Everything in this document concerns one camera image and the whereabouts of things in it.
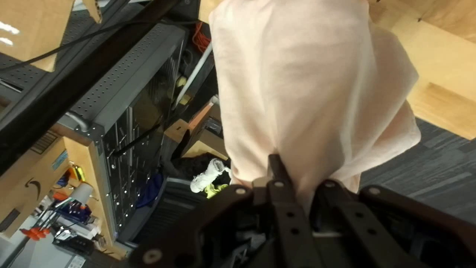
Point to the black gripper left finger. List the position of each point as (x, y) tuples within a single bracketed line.
[(288, 223)]

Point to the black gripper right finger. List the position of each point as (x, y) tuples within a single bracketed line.
[(366, 228)]

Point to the pink shirt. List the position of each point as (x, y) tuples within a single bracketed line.
[(307, 89)]

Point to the small brown cardboard box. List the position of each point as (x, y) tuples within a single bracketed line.
[(201, 138)]

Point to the Amazon cardboard box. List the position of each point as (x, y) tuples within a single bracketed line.
[(30, 190)]

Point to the plain brown cardboard box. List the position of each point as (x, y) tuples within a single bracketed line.
[(35, 30)]

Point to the grey metal drawer cabinet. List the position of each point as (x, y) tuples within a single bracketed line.
[(128, 83)]

